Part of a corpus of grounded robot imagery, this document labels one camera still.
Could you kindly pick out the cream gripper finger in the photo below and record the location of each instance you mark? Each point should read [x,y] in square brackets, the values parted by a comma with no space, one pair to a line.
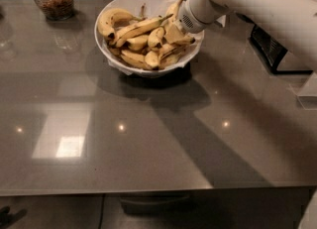
[174,35]

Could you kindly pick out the small banana centre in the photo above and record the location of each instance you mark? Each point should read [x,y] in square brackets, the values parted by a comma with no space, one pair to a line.
[155,38]

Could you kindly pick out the white bowl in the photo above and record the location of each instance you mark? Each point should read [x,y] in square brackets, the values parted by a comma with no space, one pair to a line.
[149,1]

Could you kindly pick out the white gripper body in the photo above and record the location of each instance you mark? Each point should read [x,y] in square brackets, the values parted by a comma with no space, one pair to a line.
[190,18]

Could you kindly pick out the white sign stand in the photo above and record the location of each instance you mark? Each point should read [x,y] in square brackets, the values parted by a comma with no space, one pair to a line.
[221,21]

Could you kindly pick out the large curved banana left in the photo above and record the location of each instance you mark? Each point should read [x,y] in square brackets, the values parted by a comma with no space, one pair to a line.
[110,17]

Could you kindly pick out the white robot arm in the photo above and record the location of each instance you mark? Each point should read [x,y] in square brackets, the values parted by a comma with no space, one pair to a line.
[293,23]

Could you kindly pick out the long banana across top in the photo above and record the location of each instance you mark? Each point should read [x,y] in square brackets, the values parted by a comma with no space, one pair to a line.
[137,29]

